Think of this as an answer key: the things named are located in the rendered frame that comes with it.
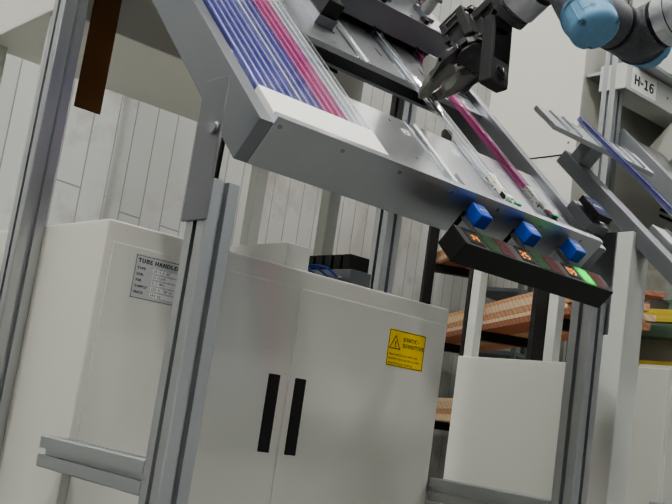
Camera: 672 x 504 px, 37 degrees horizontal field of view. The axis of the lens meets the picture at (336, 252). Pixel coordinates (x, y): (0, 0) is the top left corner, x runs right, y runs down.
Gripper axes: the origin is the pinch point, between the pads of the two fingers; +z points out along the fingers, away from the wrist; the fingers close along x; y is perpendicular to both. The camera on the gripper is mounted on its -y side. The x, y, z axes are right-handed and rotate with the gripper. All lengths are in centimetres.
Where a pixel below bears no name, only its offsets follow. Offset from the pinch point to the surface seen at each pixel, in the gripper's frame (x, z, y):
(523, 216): 0.6, -7.6, -30.9
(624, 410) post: -48, 15, -44
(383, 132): 20.8, -3.3, -18.7
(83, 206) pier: -84, 235, 178
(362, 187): 29.6, -3.5, -31.9
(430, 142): 8.9, -2.5, -15.4
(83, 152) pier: -79, 221, 196
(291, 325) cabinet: 15.0, 29.6, -29.8
